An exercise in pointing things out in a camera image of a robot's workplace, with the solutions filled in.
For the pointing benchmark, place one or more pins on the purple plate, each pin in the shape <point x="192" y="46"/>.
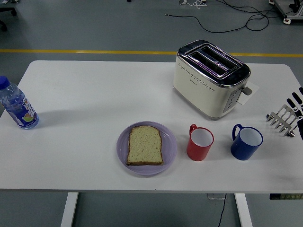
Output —
<point x="169" y="146"/>

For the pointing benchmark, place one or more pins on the black office chair base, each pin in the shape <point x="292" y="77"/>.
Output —
<point x="8" y="10"/>

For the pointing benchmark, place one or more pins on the slice of bread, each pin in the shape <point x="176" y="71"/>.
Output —
<point x="145" y="146"/>

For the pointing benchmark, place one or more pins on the blue enamel cup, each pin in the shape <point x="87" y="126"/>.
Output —
<point x="243" y="149"/>

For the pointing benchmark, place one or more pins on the metal equipment frame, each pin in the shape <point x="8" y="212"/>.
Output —
<point x="293" y="15"/>

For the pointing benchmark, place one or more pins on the white table leg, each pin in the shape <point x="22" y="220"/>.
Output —
<point x="243" y="210"/>
<point x="69" y="210"/>

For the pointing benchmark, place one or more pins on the cream and chrome toaster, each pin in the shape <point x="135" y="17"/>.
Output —
<point x="201" y="94"/>

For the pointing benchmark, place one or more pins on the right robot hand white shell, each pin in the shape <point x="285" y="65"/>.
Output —
<point x="298" y="97"/>

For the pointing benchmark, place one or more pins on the black table control panel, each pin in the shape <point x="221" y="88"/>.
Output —
<point x="284" y="196"/>

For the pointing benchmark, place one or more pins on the grey box under table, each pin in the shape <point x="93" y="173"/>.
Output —
<point x="214" y="197"/>

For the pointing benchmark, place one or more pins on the water bottle blue cap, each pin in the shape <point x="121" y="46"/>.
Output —
<point x="19" y="106"/>

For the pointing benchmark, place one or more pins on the red enamel cup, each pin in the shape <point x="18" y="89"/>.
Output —
<point x="197" y="152"/>

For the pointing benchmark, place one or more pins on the metal toast rack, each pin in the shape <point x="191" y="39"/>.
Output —
<point x="281" y="118"/>

